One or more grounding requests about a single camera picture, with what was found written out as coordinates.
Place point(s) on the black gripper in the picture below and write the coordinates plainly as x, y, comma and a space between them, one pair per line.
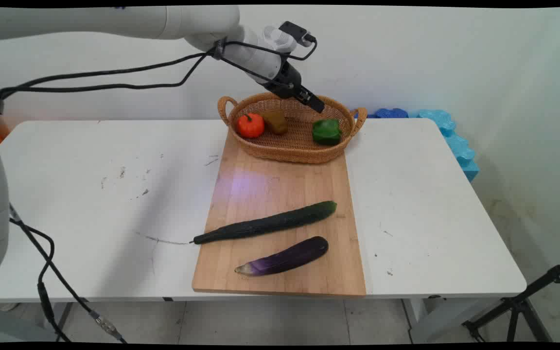
287, 78

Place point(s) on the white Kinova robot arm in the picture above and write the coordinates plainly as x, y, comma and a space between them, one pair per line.
114, 20

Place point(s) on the green toy bell pepper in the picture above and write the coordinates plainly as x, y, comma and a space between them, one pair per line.
326, 132

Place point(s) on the brown toy potato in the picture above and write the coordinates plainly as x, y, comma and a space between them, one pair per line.
275, 121

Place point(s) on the woven wicker basket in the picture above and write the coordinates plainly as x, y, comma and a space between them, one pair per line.
294, 143

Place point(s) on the orange toy pumpkin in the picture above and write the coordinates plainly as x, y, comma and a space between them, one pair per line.
250, 126

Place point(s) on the wooden cutting board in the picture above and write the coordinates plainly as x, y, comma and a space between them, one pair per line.
280, 189

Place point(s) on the dark green toy cucumber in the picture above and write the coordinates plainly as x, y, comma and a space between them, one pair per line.
265, 223

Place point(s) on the light blue foam block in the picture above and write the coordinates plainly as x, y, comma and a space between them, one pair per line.
457, 146

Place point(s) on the purple toy eggplant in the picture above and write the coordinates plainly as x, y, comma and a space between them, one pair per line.
287, 257

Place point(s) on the white table leg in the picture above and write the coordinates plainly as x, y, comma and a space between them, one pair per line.
426, 316

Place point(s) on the black tripod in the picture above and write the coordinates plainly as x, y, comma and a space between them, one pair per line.
518, 306

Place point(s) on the grey table leg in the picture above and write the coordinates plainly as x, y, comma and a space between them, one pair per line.
63, 318

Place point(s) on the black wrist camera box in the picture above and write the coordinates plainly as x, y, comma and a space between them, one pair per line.
293, 30

